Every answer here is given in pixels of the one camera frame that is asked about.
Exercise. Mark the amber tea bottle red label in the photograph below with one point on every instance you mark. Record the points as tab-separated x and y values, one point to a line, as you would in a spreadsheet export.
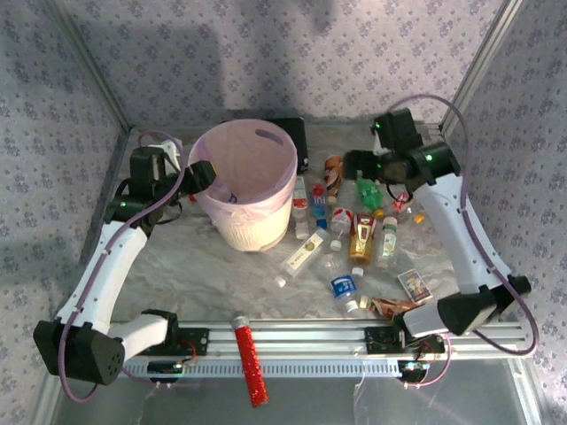
361	239

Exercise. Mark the white flower label bottle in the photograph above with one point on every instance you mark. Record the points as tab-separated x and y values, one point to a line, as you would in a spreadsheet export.
388	241

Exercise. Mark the clear bottle blue label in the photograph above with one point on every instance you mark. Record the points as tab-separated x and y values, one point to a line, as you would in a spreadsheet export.
341	283

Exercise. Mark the brown snack wrapper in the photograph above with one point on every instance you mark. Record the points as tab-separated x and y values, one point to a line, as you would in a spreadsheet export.
390	306

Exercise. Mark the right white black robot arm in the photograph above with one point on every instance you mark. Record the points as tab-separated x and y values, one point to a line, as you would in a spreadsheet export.
447	230

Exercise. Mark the pink plastic bin liner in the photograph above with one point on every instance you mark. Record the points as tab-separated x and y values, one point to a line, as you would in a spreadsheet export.
248	146

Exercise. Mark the white plastic waste bin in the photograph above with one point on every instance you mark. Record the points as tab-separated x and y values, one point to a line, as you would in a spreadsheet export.
257	226

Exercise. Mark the green bottle yellow cap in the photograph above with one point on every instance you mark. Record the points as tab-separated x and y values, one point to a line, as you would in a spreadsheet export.
370	192

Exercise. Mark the brown label coffee bottle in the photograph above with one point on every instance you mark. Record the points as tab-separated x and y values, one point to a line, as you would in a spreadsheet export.
333	172

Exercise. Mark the small clear bottle blue print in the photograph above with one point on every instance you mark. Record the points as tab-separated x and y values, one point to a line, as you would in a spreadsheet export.
231	198

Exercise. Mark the clear bottle orange cap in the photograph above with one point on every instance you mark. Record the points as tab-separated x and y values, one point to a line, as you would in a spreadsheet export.
401	203

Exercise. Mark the clear bottle blue cap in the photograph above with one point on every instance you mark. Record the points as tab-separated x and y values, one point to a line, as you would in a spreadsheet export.
318	200

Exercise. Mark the black hard case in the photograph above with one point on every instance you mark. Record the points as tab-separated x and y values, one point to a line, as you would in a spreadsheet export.
297	141

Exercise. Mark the clear bottle red label white cap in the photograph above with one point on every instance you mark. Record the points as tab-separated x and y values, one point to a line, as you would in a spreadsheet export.
301	203

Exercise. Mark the square clear bottle yellow-green label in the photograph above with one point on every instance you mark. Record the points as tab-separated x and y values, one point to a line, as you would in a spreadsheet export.
303	257

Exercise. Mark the playing card box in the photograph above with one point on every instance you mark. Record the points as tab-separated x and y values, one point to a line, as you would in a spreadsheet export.
415	285

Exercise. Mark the small circuit board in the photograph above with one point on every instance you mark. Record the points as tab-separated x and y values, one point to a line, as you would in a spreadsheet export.
166	367
414	368

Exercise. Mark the red glitter tube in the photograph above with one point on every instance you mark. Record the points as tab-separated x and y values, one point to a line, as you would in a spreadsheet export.
250	358

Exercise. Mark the aluminium frame post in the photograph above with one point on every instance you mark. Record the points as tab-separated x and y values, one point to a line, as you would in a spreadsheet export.
483	62
95	75

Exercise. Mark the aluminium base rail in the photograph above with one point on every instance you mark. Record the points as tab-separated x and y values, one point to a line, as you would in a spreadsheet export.
288	336

